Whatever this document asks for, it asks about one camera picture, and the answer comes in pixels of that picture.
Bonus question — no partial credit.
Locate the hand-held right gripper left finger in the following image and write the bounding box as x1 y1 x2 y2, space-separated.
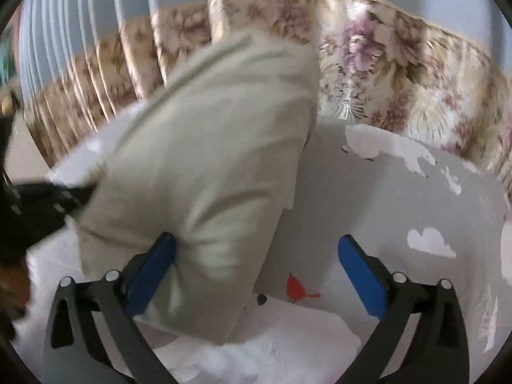
42 232 178 384

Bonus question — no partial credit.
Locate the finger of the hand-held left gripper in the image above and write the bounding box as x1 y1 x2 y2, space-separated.
14 182 99 219

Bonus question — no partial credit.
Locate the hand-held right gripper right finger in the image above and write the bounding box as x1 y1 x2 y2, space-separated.
337 235 470 384

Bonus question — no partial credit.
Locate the beige zip jacket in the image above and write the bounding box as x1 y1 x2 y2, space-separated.
74 30 321 347

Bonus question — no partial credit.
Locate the person's left hand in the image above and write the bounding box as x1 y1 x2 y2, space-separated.
0 257 33 316

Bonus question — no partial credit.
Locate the grey animal print bed sheet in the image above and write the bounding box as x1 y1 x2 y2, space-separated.
12 100 512 384

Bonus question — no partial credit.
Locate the blue floral curtain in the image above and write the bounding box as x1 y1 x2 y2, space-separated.
16 0 512 204

